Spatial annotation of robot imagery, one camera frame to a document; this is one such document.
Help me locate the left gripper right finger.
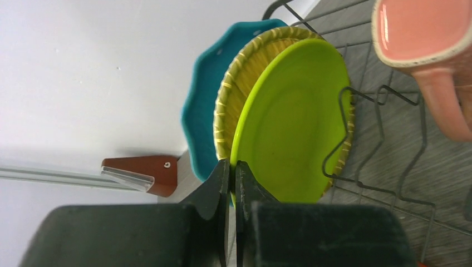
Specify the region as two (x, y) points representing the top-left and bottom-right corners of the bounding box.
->
(234, 161), (417, 266)

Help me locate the pink mug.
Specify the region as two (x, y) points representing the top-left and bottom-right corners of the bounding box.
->
(371, 0), (471, 142)

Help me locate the lime green saucer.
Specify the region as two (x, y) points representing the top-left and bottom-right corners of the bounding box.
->
(230, 38), (355, 203)

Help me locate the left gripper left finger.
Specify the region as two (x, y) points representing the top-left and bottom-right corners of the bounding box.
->
(20, 160), (230, 266)

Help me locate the woven bamboo tray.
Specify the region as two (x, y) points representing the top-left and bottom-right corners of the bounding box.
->
(213, 26), (339, 196)

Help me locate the blue polka dot plate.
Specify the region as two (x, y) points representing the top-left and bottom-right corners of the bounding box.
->
(181, 19), (286, 182)

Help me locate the wire dish rack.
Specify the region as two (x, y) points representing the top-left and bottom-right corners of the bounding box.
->
(263, 1), (471, 266)

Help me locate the brown metronome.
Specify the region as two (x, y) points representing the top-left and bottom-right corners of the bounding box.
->
(100, 155), (178, 197)

